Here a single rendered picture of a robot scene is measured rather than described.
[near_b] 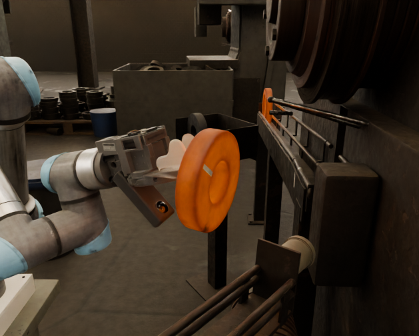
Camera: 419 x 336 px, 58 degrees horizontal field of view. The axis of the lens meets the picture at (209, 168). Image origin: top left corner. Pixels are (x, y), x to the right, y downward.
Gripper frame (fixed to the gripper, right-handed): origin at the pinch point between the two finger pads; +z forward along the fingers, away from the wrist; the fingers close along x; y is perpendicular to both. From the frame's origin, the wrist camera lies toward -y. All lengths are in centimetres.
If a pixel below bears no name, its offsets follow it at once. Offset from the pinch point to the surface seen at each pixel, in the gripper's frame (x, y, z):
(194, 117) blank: 73, 1, -46
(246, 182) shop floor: 193, -65, -92
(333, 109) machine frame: 55, -2, 7
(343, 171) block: 20.9, -8.8, 14.6
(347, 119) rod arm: 31.3, -1.5, 14.7
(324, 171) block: 19.8, -8.3, 11.4
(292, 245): 8.8, -17.4, 6.9
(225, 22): 465, 84, -207
